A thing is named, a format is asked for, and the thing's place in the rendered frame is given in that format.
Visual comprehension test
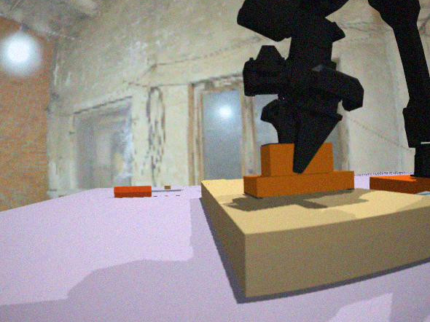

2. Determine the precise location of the tan wooden panel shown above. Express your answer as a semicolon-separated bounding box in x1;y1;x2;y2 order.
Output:
200;179;430;297

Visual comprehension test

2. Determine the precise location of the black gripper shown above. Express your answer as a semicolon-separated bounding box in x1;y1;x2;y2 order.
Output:
261;44;364;174

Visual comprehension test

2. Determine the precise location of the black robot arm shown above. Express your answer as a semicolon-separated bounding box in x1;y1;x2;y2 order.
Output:
237;0;430;178

